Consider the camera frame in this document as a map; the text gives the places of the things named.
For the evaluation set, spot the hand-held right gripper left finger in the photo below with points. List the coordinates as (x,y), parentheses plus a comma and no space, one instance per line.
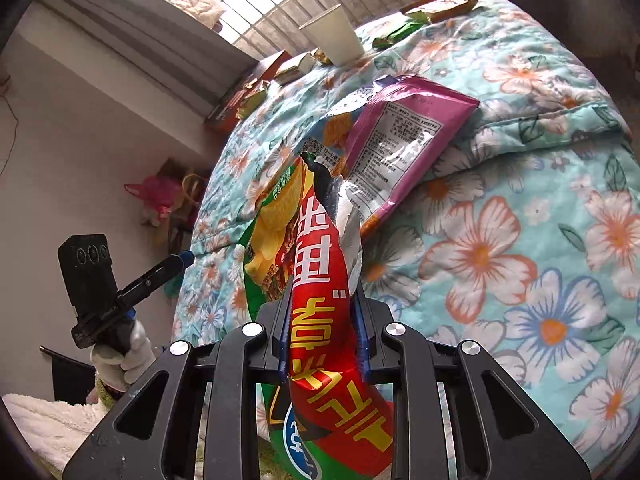
(272,340)

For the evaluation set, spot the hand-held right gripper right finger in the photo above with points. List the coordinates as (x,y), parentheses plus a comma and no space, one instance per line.
(372,340)

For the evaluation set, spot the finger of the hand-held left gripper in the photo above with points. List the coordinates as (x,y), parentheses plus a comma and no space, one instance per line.
(155,272)

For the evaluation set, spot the green red snack bag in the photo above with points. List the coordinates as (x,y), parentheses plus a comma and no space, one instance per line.
(320,260)

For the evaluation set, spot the person's left hand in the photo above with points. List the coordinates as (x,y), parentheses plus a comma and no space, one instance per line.
(132,360)

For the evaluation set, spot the pink plastic bag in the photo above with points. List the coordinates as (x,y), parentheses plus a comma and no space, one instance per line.
(157,192)

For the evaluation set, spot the beige tote bag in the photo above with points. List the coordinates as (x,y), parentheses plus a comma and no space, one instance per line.
(192,190)

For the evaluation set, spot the floral quilt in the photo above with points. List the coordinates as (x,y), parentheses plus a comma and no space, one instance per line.
(500,260)

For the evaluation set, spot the fluffy white green blanket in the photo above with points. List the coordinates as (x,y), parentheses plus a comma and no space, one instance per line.
(45,425)

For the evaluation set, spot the purple snack packet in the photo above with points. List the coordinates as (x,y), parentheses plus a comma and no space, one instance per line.
(405,145)

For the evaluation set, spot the white orange cracker packet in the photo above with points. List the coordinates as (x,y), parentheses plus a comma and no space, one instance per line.
(340,125)

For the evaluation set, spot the brown cardboard box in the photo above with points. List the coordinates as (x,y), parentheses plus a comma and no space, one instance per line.
(265,65)

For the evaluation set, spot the grey left curtain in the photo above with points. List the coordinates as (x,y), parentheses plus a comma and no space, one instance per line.
(125,20)

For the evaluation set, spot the small orange snack packet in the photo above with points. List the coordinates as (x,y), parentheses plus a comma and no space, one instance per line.
(322,55)

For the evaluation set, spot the metal window railing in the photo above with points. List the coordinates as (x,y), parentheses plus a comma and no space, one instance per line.
(280,15)

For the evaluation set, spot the white paper cup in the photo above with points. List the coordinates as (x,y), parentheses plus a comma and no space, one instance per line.
(332,35)

